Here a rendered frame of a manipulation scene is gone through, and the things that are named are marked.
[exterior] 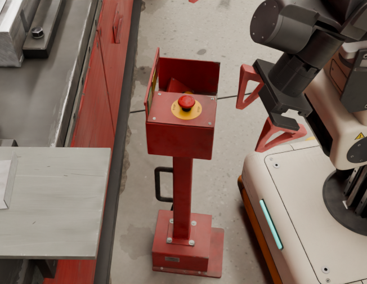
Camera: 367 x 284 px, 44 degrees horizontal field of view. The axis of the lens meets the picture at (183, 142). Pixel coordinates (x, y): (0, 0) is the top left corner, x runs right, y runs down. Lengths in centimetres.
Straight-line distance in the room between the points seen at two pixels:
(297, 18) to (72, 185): 38
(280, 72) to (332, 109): 44
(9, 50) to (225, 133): 124
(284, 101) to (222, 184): 126
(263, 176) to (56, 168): 101
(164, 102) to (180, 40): 152
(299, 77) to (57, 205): 38
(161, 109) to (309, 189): 71
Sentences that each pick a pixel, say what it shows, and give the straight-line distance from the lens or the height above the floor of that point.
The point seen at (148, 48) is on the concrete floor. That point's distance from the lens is 252.
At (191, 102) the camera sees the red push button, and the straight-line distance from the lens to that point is 103.
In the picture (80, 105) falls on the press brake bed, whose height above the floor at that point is 77.
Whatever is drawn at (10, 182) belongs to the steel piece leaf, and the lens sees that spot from 67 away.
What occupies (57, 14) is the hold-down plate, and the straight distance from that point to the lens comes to 117.
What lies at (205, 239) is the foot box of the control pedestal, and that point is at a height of 12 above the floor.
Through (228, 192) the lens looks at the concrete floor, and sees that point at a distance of 186.
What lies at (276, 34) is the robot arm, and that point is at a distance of 58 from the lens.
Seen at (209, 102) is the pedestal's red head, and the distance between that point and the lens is 107.
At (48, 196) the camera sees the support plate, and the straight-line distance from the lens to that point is 66.
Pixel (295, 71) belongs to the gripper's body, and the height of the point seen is 112.
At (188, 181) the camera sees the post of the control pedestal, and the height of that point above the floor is 47.
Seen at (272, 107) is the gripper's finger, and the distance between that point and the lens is 65.
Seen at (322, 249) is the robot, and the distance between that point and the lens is 147.
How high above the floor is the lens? 152
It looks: 49 degrees down
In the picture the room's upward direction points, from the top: 1 degrees clockwise
